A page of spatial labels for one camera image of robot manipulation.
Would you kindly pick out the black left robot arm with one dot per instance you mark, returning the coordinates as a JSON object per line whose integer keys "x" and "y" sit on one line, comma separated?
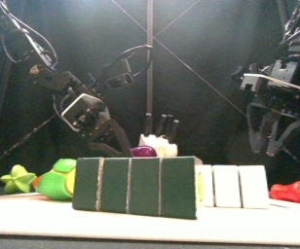
{"x": 48, "y": 78}

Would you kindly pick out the purple toy eggplant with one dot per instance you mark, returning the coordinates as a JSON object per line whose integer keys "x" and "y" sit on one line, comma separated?
{"x": 142, "y": 151}

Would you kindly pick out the dark green sliced toy cucumber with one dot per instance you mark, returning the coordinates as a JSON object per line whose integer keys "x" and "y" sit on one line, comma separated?
{"x": 139, "y": 186}

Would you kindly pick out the green round toy vegetable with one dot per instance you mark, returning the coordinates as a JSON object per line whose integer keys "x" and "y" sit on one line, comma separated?
{"x": 55, "y": 184}

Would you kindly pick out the red toy food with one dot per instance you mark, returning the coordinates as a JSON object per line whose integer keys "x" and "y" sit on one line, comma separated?
{"x": 295, "y": 193}

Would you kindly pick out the white sliced toy vegetable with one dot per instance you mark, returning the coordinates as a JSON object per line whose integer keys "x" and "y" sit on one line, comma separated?
{"x": 239, "y": 186}

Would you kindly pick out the light green star toy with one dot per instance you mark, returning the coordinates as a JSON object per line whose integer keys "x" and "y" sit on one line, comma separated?
{"x": 19, "y": 180}

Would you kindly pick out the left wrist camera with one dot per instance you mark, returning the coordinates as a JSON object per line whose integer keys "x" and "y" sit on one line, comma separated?
{"x": 119, "y": 78}

